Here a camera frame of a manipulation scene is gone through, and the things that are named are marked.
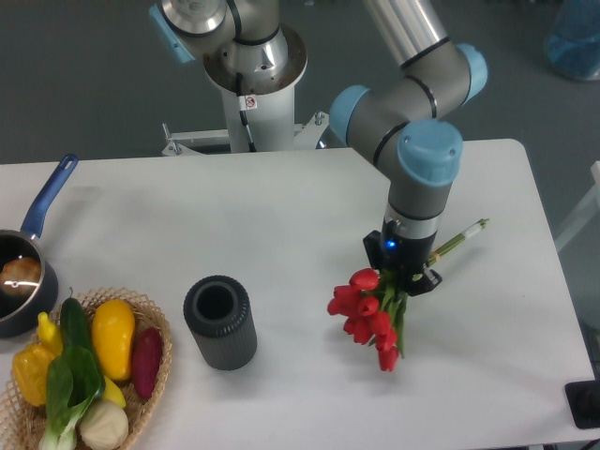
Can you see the beige garlic bulb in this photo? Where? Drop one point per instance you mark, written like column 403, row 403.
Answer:
column 104, row 426

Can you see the dark grey ribbed vase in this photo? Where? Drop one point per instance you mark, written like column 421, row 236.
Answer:
column 218, row 314

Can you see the woven wicker basket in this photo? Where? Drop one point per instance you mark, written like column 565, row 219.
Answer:
column 22, row 425

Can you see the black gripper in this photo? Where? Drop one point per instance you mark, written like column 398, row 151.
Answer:
column 404, row 244

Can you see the yellow bell pepper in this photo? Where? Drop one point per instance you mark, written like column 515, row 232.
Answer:
column 30, row 369

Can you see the blue transparent container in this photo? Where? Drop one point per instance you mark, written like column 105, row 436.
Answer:
column 572, row 45

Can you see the black device at edge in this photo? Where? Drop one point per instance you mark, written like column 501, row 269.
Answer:
column 583, row 401

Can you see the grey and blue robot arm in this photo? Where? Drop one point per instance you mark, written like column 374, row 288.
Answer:
column 400, row 133

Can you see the purple sweet potato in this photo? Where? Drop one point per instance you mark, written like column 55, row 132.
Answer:
column 146, row 358

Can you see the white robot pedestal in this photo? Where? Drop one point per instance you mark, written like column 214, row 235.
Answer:
column 257, row 86

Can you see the dark green cucumber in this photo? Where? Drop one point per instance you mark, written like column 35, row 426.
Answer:
column 74, row 325

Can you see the red tulip bouquet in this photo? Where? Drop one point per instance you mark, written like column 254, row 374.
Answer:
column 374, row 303

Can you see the white frame at right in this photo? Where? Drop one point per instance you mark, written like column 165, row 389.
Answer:
column 584, row 211

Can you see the green bok choy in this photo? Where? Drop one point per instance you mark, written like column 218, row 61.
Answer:
column 73, row 382

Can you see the yellow banana piece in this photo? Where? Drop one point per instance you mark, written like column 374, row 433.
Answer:
column 113, row 393

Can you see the blue handled saucepan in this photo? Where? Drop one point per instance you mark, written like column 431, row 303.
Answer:
column 29, row 284

